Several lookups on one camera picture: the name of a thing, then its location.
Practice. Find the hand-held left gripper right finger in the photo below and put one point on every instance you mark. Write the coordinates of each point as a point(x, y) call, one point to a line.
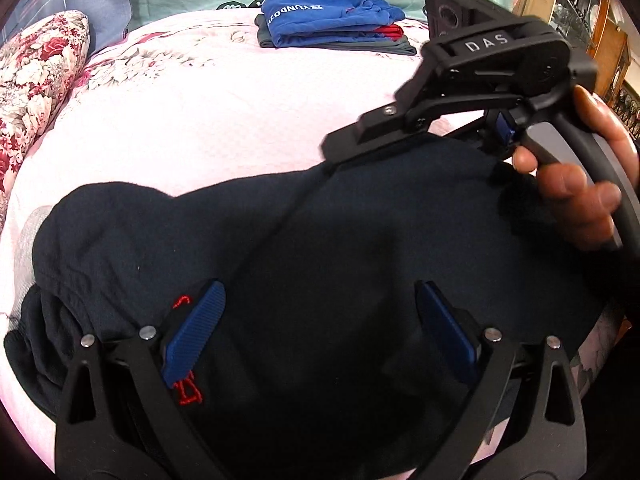
point(446, 330)

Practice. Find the dark navy pants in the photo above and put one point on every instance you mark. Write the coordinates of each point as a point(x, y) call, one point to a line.
point(325, 260)

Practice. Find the folded blue garment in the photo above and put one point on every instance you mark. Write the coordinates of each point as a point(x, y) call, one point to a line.
point(310, 15)

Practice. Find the red floral pillow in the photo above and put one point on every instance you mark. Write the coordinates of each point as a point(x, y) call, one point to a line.
point(35, 85)

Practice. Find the folded grey garment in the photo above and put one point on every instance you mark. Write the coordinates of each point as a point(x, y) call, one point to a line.
point(350, 44)

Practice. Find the wooden display cabinet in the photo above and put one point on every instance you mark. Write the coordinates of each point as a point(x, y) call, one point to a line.
point(607, 45)

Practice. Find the folded red garment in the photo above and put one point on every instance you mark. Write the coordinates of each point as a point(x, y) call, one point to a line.
point(390, 30)

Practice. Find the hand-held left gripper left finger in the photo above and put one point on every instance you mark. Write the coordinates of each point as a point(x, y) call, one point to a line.
point(196, 327)

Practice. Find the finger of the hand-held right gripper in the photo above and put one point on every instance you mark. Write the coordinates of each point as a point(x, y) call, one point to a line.
point(504, 128)
point(370, 132)

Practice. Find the pink floral bed sheet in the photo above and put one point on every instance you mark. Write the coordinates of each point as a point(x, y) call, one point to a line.
point(225, 110)

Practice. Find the person's right hand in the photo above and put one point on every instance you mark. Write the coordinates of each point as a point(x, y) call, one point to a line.
point(575, 195)

